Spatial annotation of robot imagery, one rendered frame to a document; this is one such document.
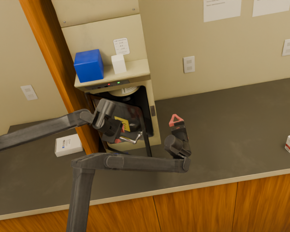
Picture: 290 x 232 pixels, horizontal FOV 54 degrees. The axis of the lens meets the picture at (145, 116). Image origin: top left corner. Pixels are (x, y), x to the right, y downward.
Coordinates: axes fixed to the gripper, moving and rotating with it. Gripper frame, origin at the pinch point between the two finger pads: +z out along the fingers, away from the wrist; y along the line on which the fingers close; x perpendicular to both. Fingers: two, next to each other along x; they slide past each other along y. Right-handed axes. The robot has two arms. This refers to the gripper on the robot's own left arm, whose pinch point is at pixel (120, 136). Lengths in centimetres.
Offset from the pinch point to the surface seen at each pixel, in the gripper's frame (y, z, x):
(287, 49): -89, 63, 57
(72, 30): -31.1, -35.8, -15.4
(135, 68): -27.1, -15.4, 5.4
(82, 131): 1.9, -0.4, -21.5
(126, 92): -22.0, 1.5, -5.8
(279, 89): -67, 74, 56
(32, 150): 18, 20, -70
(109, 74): -21.3, -19.1, -3.4
